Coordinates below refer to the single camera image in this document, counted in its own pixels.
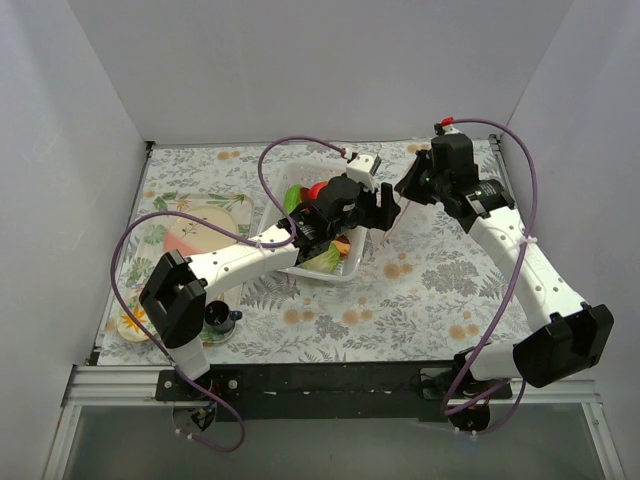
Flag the clear zip top bag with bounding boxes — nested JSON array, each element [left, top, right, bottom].
[[379, 149, 431, 246]]

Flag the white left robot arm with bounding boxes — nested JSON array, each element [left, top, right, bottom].
[[139, 175, 400, 400]]

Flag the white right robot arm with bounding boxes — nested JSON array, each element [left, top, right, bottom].
[[395, 133, 614, 398]]

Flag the red apple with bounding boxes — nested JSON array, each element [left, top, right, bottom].
[[307, 182, 328, 200]]

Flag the green cucumber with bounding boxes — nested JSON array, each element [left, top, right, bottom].
[[283, 184, 302, 214]]

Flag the green cabbage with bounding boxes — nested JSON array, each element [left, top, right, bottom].
[[301, 243, 341, 274]]

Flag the white plastic basket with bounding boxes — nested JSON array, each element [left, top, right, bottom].
[[258, 160, 366, 283]]

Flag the floral table mat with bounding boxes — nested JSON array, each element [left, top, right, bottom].
[[97, 139, 544, 365]]

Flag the pink beige round plate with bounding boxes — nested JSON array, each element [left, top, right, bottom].
[[164, 205, 239, 257]]

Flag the dark blue mug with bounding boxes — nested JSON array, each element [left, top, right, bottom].
[[204, 300, 243, 335]]

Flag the leaf patterned tray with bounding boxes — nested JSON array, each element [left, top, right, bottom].
[[117, 191, 254, 332]]

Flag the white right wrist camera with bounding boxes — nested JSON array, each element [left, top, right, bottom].
[[434, 117, 461, 137]]

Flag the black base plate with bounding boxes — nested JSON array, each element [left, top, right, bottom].
[[154, 360, 514, 424]]

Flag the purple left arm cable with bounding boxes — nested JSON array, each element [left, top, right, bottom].
[[110, 136, 351, 454]]

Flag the aluminium frame rail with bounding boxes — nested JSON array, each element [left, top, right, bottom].
[[45, 366, 625, 479]]

